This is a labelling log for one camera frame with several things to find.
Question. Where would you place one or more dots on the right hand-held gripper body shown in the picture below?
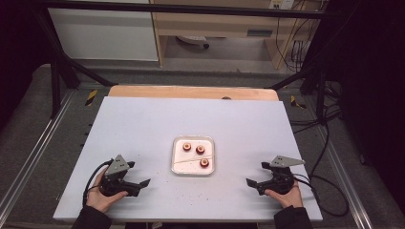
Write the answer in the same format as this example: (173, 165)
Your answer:
(281, 183)

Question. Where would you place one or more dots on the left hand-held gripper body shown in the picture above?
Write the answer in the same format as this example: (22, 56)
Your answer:
(117, 166)

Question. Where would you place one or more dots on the square clear tray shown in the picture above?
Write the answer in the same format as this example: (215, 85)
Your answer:
(191, 170)

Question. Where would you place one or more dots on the thin wooden skewer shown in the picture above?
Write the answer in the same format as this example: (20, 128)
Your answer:
(187, 160)

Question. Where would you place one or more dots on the person's right hand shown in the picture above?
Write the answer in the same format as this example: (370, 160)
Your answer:
(287, 197)

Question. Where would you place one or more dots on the person's left hand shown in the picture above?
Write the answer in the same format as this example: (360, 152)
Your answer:
(101, 199)

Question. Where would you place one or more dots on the wooden board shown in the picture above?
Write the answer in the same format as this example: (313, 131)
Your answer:
(178, 92)

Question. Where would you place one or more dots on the white cabinet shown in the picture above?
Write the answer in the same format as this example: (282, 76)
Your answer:
(103, 35)

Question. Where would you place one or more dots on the white chair base with caster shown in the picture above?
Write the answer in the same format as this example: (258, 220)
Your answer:
(192, 39)

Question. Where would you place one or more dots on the light wooden desk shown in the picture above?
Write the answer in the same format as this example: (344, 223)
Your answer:
(216, 24)

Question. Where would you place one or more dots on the white power strip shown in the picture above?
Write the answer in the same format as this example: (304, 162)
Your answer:
(281, 4)

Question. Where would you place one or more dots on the aluminium floor rail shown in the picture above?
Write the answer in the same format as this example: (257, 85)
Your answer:
(345, 181)
(35, 149)

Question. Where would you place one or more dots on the black metal frame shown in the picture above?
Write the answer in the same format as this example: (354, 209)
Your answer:
(178, 8)

